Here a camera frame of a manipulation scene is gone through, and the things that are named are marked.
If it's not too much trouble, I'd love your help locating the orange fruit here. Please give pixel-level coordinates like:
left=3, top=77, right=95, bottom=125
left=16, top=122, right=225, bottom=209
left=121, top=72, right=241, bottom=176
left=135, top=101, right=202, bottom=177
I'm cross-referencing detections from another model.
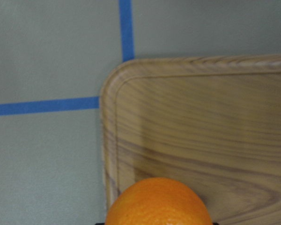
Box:
left=105, top=178, right=213, bottom=225

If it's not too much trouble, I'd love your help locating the wooden cutting board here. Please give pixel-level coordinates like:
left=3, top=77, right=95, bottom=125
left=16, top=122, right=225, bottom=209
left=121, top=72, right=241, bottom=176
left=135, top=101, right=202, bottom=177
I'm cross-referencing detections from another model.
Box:
left=100, top=55, right=281, bottom=225

